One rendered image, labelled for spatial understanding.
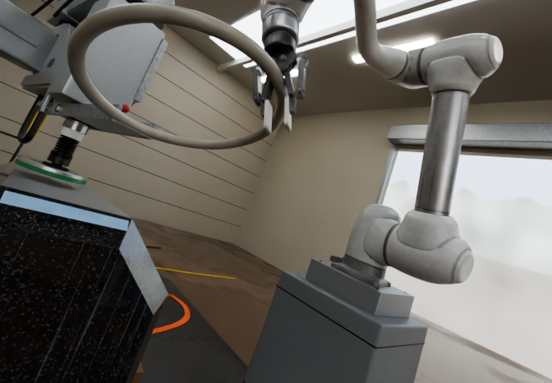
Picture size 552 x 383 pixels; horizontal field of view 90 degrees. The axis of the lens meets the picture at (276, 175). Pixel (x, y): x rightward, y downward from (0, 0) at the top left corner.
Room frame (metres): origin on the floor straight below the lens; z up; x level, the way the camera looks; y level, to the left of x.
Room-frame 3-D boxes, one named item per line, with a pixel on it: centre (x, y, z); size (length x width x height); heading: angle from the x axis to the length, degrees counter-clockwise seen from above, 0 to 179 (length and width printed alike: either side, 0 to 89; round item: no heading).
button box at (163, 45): (1.11, 0.66, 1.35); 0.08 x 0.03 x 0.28; 52
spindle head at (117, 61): (1.11, 0.84, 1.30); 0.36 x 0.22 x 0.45; 52
